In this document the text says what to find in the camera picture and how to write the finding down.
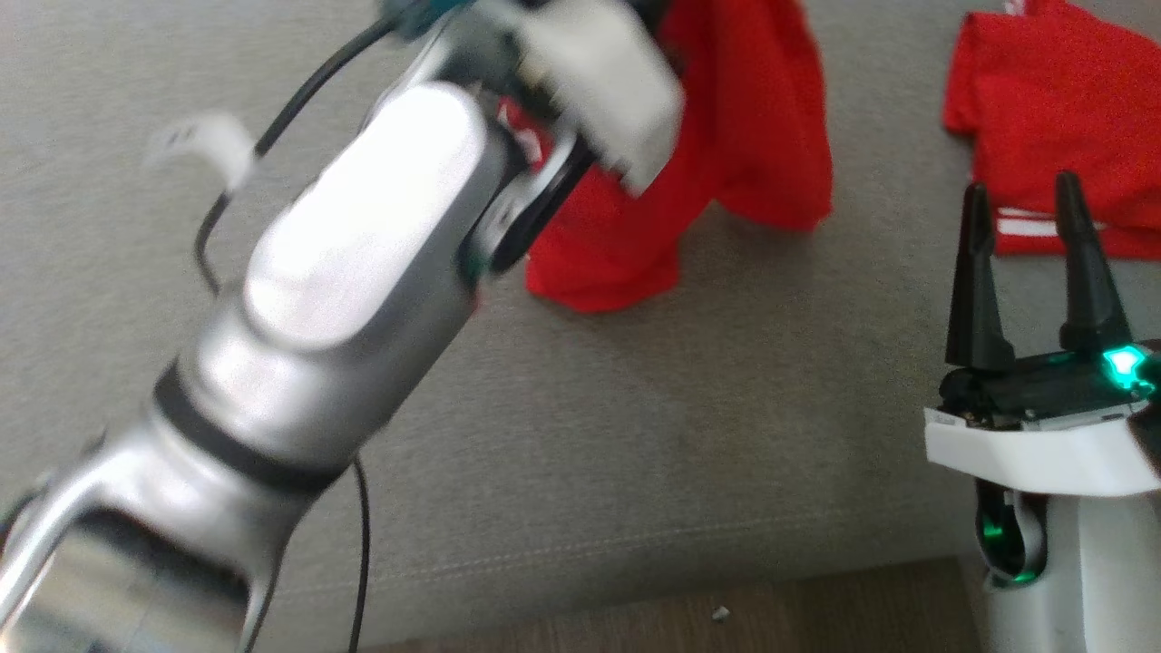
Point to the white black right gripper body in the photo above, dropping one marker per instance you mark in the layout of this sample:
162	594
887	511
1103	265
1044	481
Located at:
1034	444

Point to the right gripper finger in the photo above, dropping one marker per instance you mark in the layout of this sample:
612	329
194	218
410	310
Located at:
1088	281
978	299

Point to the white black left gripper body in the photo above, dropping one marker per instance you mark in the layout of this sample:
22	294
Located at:
608	82

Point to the red garment with white patches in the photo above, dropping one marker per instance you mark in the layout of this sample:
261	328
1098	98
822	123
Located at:
753	136

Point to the red basketball jersey white trim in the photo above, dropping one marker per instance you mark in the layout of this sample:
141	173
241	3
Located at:
1052	109

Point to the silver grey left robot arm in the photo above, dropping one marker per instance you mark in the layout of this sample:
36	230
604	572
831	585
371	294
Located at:
363	227

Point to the grey and yellow sofa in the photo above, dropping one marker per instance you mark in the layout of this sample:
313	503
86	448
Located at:
635	435

